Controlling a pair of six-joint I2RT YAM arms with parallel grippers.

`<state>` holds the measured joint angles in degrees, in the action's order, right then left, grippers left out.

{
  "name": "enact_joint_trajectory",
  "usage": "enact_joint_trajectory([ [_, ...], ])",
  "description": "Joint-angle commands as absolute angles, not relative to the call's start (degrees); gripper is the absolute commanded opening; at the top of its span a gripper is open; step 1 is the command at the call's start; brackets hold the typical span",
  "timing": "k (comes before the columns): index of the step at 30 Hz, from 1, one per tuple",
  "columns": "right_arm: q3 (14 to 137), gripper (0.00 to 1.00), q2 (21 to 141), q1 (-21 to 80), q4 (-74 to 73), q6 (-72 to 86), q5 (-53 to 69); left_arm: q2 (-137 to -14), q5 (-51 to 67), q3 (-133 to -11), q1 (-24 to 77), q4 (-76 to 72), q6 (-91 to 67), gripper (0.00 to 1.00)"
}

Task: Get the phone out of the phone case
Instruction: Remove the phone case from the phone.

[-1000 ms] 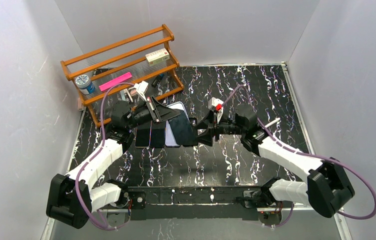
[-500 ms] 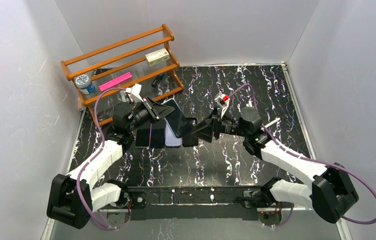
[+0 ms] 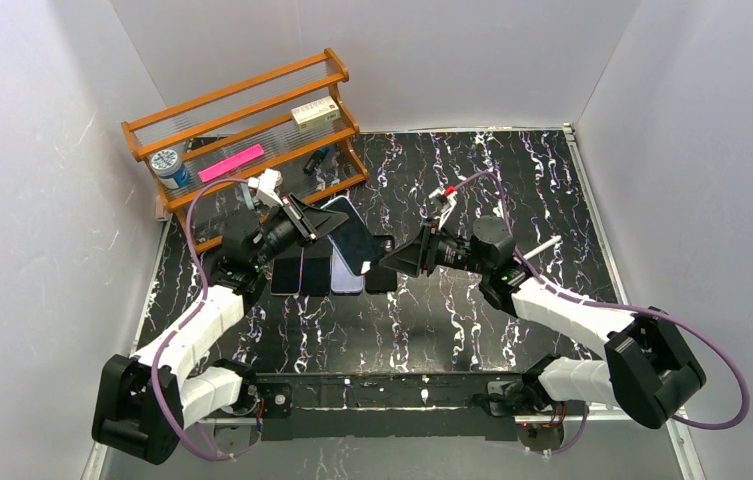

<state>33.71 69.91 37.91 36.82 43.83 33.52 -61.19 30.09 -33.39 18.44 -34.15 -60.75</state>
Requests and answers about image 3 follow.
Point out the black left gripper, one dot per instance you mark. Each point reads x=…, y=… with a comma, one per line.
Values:
x=305, y=220

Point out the blue white jar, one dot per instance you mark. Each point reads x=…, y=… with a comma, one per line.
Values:
x=169, y=168

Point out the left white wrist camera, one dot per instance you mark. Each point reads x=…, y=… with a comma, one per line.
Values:
x=263, y=188

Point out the white marker pen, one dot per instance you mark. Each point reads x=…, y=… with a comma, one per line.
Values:
x=550, y=243

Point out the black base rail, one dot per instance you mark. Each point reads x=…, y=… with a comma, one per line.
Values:
x=492, y=406

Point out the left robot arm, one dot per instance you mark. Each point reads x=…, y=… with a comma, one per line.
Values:
x=147, y=400

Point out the lavender phone case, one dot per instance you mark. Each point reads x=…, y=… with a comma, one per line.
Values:
x=342, y=280

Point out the white small box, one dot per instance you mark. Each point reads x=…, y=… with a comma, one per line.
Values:
x=315, y=113

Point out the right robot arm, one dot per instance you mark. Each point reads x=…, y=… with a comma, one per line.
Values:
x=645, y=366

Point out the pink flat bar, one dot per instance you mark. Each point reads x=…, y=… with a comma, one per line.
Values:
x=231, y=163

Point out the black phone case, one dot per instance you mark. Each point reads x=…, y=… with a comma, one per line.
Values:
x=379, y=279

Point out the orange wooden shelf rack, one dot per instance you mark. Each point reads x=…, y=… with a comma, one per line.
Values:
x=214, y=126

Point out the pink teal stapler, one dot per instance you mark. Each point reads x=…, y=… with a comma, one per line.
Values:
x=247, y=195

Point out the dark marker pen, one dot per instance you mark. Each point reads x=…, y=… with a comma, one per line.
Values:
x=314, y=160

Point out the black smartphone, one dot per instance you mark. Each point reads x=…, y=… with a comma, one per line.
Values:
x=286, y=276
x=316, y=270
x=353, y=235

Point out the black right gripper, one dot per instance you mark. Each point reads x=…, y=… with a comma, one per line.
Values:
x=426, y=249

